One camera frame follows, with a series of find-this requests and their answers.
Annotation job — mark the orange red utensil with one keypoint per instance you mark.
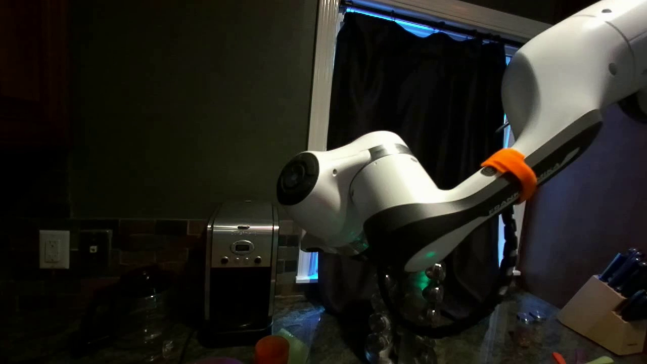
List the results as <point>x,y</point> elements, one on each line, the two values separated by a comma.
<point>559,358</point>

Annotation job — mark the dark glass carafe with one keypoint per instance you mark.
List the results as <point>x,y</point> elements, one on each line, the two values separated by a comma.
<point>138,317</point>

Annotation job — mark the orange plastic cup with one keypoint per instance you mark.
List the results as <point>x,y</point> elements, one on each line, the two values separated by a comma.
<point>270,350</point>

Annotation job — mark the black window curtain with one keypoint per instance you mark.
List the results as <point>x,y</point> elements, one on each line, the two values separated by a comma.
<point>431,102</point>

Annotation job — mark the light green plastic container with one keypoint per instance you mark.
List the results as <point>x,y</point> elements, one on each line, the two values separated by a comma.
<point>295,344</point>

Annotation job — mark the wooden knife block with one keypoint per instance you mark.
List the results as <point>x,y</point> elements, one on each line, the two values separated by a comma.
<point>593,317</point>

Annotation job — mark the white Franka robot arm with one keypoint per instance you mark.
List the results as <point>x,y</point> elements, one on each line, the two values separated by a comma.
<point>405,189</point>

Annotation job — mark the stainless steel coffee maker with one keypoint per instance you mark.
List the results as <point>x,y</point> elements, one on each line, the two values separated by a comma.
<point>240,264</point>

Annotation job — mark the dark wall outlet plate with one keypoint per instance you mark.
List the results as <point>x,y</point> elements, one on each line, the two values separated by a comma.
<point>93,250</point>

